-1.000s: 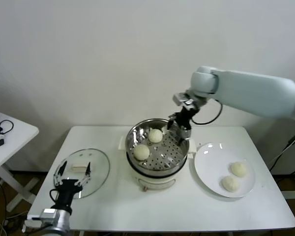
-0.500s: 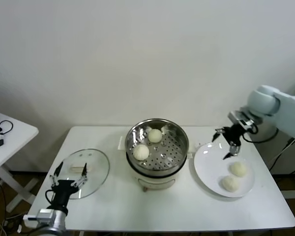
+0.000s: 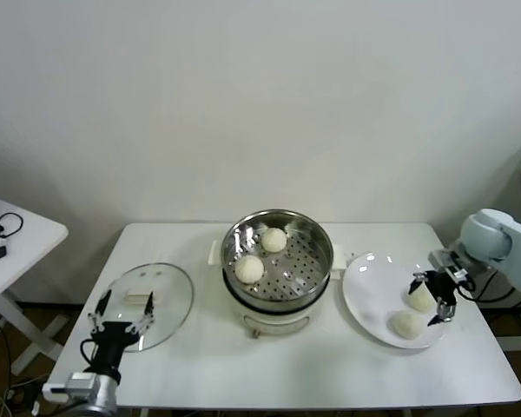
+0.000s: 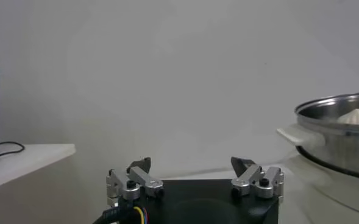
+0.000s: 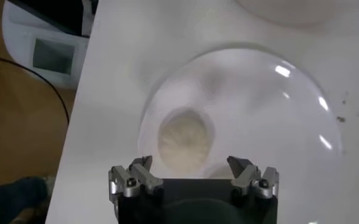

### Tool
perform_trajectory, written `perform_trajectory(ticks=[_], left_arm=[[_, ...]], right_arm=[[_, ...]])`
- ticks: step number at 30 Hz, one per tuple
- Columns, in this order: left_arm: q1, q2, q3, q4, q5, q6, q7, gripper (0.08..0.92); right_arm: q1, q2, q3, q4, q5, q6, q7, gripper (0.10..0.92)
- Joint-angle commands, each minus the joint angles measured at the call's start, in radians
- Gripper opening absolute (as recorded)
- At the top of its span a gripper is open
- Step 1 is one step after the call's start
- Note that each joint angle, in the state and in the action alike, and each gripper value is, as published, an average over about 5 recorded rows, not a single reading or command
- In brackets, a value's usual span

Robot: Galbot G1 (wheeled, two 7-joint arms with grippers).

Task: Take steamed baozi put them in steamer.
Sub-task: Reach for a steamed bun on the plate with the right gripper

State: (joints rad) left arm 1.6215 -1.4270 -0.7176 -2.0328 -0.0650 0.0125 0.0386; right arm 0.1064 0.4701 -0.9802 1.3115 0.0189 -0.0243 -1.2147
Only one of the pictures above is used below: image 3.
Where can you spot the white round plate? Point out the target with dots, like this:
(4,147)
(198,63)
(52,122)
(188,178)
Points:
(364,282)

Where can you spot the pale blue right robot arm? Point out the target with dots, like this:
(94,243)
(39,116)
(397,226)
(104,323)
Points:
(486,236)

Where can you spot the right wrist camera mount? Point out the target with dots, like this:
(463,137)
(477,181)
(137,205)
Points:
(445,258)

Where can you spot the perforated steel steamer basket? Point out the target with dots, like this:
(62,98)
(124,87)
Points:
(304,260)

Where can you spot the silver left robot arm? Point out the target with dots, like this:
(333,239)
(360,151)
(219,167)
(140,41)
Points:
(108,393)

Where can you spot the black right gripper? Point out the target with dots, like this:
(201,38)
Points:
(443,289)

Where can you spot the white electric cooker base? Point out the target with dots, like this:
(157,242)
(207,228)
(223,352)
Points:
(278,323)

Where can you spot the white side table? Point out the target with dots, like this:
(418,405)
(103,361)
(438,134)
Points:
(30,247)

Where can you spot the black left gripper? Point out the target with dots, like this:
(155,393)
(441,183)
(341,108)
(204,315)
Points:
(113,345)

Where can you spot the white steamed baozi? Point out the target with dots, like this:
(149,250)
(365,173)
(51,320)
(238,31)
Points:
(406,325)
(272,240)
(421,302)
(248,268)

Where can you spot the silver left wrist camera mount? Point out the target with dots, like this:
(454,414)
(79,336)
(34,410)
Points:
(78,384)

